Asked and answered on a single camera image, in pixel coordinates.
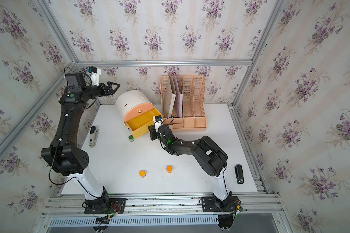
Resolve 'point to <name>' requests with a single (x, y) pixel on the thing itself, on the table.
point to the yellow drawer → (139, 124)
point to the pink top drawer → (137, 110)
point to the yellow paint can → (142, 174)
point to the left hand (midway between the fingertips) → (113, 85)
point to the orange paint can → (169, 169)
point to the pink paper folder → (178, 111)
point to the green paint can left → (131, 138)
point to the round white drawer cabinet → (128, 99)
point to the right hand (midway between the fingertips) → (151, 126)
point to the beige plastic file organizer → (193, 119)
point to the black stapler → (239, 174)
